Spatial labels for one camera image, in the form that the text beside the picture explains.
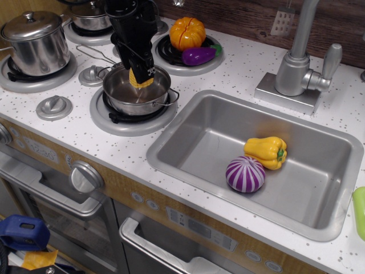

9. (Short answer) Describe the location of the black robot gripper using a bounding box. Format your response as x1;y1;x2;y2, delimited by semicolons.
109;7;157;83

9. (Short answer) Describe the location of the yellow toy corn cob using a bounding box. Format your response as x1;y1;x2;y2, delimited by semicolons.
129;68;154;88

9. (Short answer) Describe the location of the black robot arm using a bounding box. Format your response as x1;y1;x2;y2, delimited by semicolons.
104;1;157;84

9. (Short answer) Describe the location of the back right stove burner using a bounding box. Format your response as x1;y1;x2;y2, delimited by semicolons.
152;35;224;76

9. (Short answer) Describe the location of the stove burner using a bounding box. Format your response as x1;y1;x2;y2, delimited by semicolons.
90;88;180;137
152;35;224;76
63;23;113;46
1;53;78;94

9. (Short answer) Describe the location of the grey stove knob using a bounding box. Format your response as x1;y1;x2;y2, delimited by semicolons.
156;18;169;35
112;46;120;58
78;65;109;87
36;95;73;121

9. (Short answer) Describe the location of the back grey stove knob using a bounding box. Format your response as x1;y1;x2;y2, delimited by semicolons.
156;18;169;35

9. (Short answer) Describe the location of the middle left grey stove knob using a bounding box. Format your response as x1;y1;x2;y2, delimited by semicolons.
78;65;109;87

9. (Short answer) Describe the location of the front right stove burner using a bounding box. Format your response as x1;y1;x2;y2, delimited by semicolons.
90;88;180;137

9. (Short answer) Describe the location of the back left stove burner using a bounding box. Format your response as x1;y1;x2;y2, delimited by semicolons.
63;23;113;46

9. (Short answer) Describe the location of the front grey stove knob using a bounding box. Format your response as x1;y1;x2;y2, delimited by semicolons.
36;95;73;121

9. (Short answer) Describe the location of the front left stove burner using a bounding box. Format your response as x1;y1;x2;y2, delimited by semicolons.
1;53;78;94

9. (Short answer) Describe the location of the purple toy eggplant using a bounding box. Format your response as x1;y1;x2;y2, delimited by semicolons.
181;44;222;66

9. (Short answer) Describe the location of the orange toy pumpkin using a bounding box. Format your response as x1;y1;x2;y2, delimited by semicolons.
169;17;206;51

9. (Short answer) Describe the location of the small steel pot glass lid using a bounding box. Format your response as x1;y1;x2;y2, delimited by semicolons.
68;0;111;31

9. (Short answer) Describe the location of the tall steel pot with lid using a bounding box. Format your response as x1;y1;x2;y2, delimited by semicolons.
1;11;72;76

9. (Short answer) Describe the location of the round silver oven dial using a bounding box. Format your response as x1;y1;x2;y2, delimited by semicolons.
68;160;104;194

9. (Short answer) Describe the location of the hanging silver spatula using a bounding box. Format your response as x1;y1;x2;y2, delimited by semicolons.
270;1;295;37

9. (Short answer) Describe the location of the purple striped toy onion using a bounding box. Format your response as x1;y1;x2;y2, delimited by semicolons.
225;156;266;193

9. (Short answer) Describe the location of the silver toy faucet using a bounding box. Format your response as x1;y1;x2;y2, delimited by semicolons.
254;0;343;115

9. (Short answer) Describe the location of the yellow toy bell pepper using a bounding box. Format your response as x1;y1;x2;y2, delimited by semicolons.
244;136;287;170

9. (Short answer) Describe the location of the blue clamp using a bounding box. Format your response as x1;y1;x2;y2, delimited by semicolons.
1;215;51;251

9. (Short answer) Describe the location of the grey metal sink basin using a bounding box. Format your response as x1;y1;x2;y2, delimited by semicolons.
147;90;364;241

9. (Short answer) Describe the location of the yellow cloth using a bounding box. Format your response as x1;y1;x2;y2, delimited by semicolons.
21;250;58;271

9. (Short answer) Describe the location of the green object at edge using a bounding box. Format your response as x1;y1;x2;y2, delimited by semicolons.
352;187;365;241

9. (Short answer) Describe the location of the steel pan with handles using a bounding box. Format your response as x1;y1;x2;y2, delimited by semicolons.
102;66;180;116

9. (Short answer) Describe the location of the wire utensil handle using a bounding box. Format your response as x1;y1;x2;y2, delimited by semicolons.
76;45;117;65

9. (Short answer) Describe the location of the silver oven door handle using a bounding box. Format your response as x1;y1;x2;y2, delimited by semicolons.
1;152;103;220

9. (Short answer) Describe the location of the silver dishwasher door handle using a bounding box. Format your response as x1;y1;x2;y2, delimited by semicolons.
119;217;230;273

